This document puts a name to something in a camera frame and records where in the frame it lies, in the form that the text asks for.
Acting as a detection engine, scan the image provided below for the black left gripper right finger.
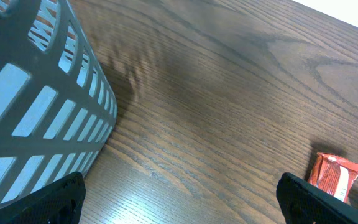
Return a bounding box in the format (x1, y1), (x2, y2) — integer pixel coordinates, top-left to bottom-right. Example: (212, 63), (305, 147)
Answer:
(276, 172), (358, 224)

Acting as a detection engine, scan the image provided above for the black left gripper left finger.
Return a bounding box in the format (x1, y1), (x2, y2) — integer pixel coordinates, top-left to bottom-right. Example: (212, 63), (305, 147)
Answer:
(0, 172), (86, 223)

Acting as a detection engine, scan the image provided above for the red white snack bar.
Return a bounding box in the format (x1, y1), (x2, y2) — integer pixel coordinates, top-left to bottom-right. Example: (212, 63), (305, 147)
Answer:
(308, 152), (358, 203)

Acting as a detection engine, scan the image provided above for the grey plastic mesh basket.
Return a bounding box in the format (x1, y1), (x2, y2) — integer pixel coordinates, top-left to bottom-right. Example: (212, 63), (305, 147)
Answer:
(0, 0), (117, 209)

